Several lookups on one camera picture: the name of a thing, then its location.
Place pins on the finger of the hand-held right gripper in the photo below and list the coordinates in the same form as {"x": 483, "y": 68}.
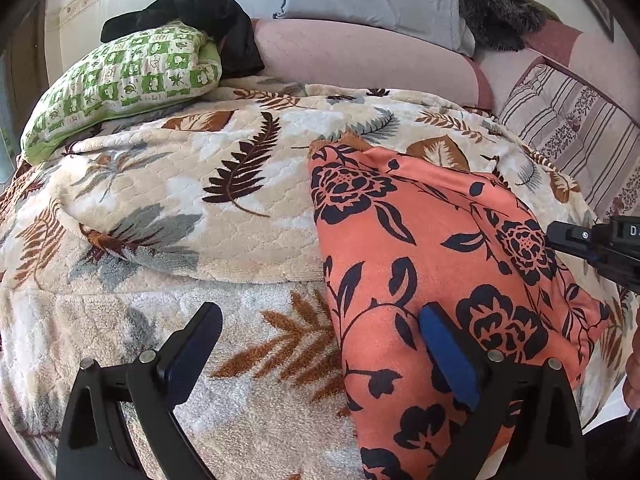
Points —
{"x": 572, "y": 237}

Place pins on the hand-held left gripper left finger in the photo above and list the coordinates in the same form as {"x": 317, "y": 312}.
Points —
{"x": 195, "y": 345}

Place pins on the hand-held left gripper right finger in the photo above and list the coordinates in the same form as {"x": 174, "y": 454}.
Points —
{"x": 445, "y": 355}

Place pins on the orange floral garment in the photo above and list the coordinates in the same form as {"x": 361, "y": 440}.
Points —
{"x": 430, "y": 230}

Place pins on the leaf printed fleece blanket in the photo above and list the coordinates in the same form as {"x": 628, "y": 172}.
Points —
{"x": 175, "y": 240}

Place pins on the striped floral cushion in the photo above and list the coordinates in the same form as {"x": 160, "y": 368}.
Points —
{"x": 575, "y": 125}

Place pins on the green patterned pillow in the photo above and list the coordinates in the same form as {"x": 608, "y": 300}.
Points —
{"x": 125, "y": 80}

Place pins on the pink padded headboard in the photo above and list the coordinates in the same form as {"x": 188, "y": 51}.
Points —
{"x": 360, "y": 60}

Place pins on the black cloth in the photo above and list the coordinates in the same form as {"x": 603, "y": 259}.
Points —
{"x": 220, "y": 15}

